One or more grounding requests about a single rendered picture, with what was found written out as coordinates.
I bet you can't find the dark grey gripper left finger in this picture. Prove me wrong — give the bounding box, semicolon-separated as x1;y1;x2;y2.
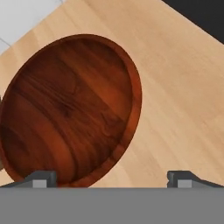
2;171;58;189

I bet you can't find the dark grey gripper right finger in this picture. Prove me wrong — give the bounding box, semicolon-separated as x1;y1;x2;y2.
166;171;224;189

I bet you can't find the dark brown wooden bowl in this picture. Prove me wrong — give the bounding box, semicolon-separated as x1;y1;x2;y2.
0;33;144;188

